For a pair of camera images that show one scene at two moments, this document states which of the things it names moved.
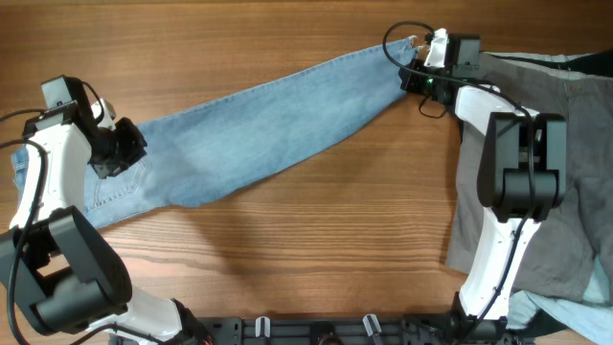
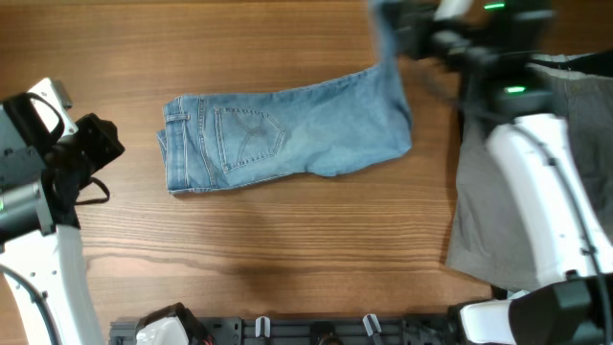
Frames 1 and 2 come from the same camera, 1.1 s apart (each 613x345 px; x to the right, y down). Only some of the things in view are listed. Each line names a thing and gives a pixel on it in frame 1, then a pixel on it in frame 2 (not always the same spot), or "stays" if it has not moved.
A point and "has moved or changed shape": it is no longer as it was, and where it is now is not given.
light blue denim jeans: [201, 147] has moved or changed shape
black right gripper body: [420, 82] -> [426, 40]
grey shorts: [563, 254] stays
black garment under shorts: [599, 63] stays
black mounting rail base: [467, 330] stays
